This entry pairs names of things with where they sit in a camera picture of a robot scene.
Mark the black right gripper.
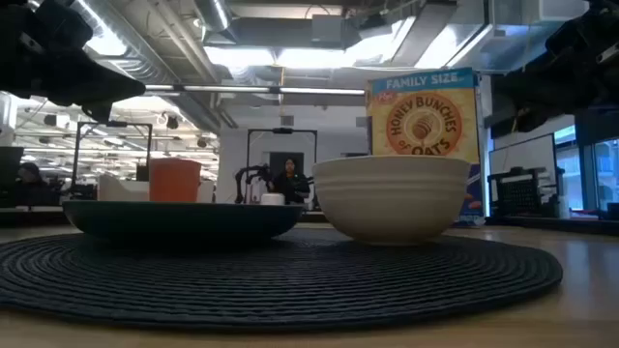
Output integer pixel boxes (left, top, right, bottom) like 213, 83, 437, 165
489, 0, 619, 134

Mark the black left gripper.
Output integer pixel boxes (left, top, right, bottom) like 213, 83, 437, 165
0, 0, 147, 123

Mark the honey oats cereal box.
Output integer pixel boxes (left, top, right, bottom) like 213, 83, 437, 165
365, 67, 487, 228

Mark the white board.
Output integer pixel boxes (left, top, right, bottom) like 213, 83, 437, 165
487, 133, 558, 194

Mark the black plastic crate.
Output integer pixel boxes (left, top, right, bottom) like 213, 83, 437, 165
486, 166, 566, 219

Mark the white square container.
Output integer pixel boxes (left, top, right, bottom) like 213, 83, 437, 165
97, 173, 217, 204

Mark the person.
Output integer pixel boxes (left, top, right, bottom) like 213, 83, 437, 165
268, 157, 311, 206
13, 161, 62, 208

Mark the orange cup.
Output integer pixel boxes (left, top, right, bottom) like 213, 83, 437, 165
148, 158, 203, 203

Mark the dark monitor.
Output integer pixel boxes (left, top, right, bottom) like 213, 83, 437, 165
0, 146, 25, 207

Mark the dark green plate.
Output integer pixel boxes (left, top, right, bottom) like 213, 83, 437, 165
61, 199, 306, 242

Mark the white ceramic bowl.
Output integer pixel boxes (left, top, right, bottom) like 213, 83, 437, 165
311, 155, 471, 245

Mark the round dark woven placemat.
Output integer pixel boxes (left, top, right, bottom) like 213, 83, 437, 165
0, 226, 565, 333

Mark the black metal rig frame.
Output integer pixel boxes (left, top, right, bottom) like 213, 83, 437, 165
245, 127, 319, 205
71, 120, 154, 197

